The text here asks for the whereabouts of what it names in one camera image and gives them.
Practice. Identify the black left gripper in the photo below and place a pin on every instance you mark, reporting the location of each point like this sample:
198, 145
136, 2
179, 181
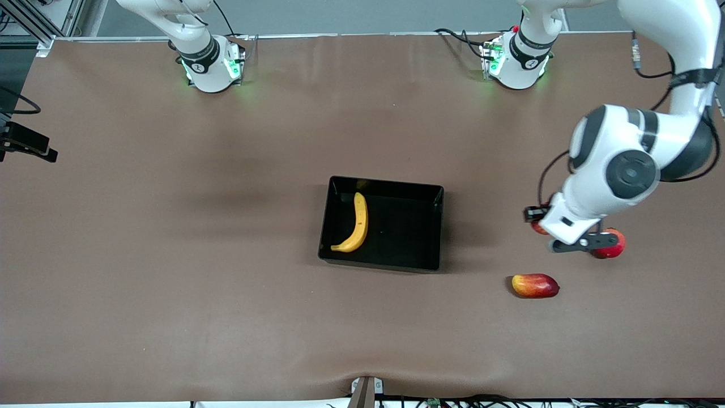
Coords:
533, 213

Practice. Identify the red yellow striped apple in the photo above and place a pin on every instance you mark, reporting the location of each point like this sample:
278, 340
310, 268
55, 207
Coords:
538, 228

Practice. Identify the black plastic box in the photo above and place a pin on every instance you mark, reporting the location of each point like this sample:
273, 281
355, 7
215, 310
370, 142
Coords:
408, 232

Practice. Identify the yellow banana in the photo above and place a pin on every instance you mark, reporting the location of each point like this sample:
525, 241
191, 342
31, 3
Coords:
360, 221

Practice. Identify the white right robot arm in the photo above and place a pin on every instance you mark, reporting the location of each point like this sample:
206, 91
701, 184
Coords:
209, 62

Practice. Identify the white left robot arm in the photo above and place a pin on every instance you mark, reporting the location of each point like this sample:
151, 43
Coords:
623, 170

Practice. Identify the red yellow mango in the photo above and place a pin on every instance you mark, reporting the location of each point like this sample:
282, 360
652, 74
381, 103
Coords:
535, 286

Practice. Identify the green circuit board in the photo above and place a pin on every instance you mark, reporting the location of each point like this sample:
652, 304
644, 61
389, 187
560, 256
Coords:
434, 403

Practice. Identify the brown table mat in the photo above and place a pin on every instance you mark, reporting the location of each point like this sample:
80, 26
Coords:
170, 226

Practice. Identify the black clamp device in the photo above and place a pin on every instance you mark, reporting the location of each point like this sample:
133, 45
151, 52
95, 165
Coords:
25, 143

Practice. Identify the dark side panel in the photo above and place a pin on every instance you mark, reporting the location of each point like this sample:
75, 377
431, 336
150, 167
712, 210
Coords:
14, 73

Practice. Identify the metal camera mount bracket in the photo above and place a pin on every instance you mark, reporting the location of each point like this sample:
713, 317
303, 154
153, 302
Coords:
365, 391

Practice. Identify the aluminium frame profile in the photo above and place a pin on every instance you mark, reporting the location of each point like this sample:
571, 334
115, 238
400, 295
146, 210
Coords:
34, 20

